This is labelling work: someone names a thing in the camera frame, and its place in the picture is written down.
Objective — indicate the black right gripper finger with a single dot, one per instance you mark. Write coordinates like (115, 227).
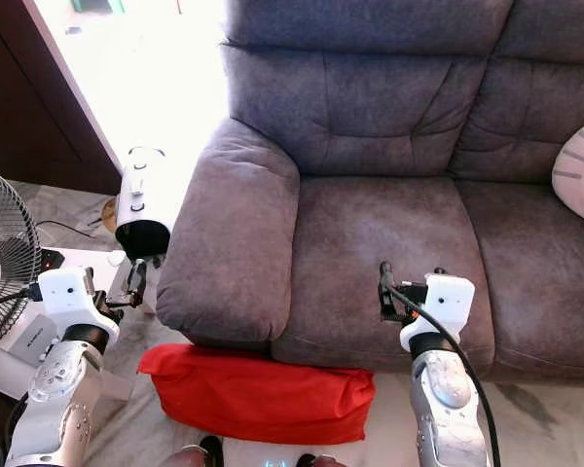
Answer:
(386, 290)

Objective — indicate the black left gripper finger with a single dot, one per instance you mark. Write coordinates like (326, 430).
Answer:
(138, 277)

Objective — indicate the red pillow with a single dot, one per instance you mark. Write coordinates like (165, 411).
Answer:
(253, 394)

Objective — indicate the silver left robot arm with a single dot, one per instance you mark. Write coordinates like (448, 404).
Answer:
(58, 399)

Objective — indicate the white and black floor appliance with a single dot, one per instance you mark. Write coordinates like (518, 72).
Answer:
(141, 238)

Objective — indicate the grey-brown fabric sofa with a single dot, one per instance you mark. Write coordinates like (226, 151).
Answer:
(370, 253)

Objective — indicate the small white round cap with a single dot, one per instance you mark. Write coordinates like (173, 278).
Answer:
(116, 258)

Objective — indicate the white side table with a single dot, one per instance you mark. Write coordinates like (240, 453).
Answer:
(88, 261)

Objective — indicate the small brown round object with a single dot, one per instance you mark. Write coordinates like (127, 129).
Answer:
(109, 214)

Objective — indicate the black power strip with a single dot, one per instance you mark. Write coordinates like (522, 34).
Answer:
(52, 260)

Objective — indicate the robot right leg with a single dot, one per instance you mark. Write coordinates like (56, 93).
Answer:
(321, 461)

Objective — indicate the robot leg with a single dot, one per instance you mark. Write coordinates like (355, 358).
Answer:
(321, 461)
(206, 449)

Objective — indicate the robot left leg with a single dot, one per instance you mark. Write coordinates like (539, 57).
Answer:
(206, 449)

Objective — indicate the dark brown wooden cabinet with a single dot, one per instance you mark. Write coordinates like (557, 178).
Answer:
(29, 97)

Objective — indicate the white cat face cushion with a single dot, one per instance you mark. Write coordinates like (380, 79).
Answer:
(582, 175)

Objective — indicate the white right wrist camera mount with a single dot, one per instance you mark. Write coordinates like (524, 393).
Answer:
(446, 302)

